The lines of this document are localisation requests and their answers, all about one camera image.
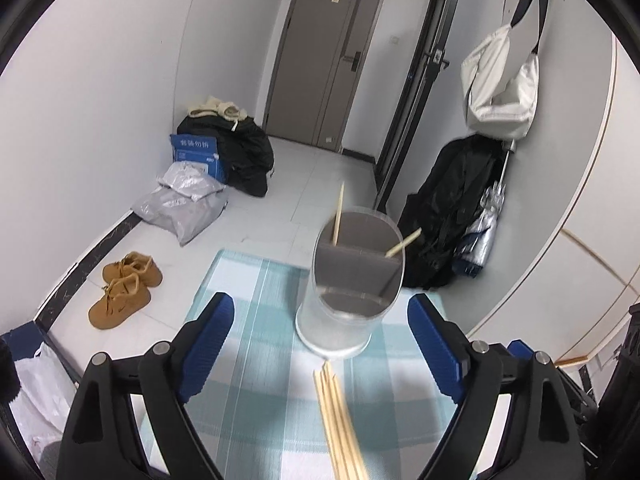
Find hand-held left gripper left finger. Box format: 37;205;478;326
57;292;236;480

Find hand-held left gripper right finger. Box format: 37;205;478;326
407;293;584;480

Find clear plastic utensil holder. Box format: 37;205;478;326
295;206;404;359

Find wooden chopstick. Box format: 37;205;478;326
324;361;364;480
319;366;355;480
384;228;424;260
333;182;346;247
330;374;371;480
313;370;347;480

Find white shoulder bag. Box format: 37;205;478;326
460;0;551;141

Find teal plaid tablecloth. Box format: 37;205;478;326
131;249;473;480

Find tan suede shoe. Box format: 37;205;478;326
88;274;152;331
102;252;164;288

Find silver folded umbrella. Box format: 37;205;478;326
452;140;516;278

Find grey plastic mailer bag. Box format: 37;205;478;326
131;187;230;247
157;161;227;202

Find white plastic bag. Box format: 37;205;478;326
11;342;78;466

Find dark blue board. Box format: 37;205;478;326
0;323;81;391

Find black equipment stand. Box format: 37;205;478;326
565;302;640;468

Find blue cardboard box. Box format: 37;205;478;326
170;133;228;185

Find black clothing pile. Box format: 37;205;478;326
177;112;276;198

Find black fuzzy object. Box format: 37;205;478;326
0;336;22;403

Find beige fleece garment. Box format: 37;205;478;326
187;95;250;133

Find dark framed side door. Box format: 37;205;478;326
373;0;473;213

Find grey entrance door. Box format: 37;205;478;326
262;0;390;153

